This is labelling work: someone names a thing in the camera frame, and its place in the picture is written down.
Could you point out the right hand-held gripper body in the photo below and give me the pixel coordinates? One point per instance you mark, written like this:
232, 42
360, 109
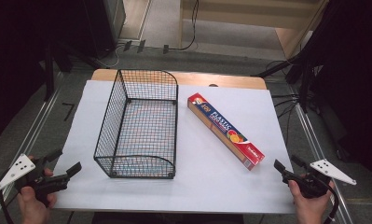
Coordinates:
328, 169

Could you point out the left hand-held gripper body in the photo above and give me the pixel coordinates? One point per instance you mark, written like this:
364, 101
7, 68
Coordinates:
17, 170

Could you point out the person's left hand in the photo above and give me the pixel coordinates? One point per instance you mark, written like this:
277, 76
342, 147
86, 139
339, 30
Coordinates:
33, 205

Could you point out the person's right hand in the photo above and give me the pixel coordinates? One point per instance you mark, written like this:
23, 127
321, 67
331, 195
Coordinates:
309, 210

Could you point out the red plastic wrap box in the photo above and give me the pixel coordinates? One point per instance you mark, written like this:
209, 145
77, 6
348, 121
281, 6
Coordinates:
224, 127

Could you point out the white paper sheet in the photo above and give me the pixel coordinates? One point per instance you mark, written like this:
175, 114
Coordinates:
205, 186

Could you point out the black metal stand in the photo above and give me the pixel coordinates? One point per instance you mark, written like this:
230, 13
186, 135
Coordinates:
49, 74
305, 84

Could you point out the wooden table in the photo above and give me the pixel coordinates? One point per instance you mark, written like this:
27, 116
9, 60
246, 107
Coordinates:
230, 81

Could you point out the dark cabinet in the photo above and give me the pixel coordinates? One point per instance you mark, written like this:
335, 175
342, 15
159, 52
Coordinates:
106, 25

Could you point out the aluminium floor rail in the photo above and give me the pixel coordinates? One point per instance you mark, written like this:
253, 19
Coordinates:
34, 130
314, 146

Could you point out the light wooden furniture frame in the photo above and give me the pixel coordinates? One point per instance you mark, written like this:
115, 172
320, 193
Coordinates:
252, 15

